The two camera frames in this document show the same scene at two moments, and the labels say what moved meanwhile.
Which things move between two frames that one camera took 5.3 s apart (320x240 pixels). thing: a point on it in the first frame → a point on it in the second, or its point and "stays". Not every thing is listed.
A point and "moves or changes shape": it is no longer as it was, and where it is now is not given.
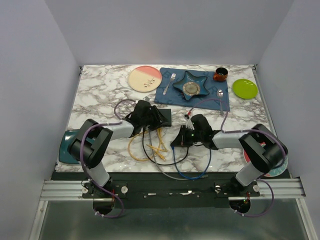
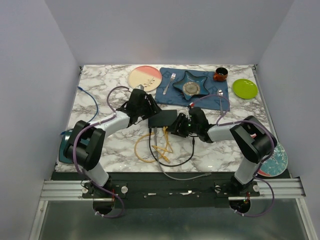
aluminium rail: (73, 190) stays
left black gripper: (158, 115) → (153, 108)
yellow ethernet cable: (161, 146) → (166, 139)
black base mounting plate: (167, 190) stays
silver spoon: (220, 94) stays
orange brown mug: (220, 74) stays
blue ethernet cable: (184, 177) → (81, 89)
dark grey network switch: (166, 113) moves or changes shape
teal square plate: (64, 155) stays
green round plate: (245, 88) stays
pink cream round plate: (145, 79) stays
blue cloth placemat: (217, 99) stays
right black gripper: (181, 140) → (179, 131)
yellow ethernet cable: (129, 148) → (136, 148)
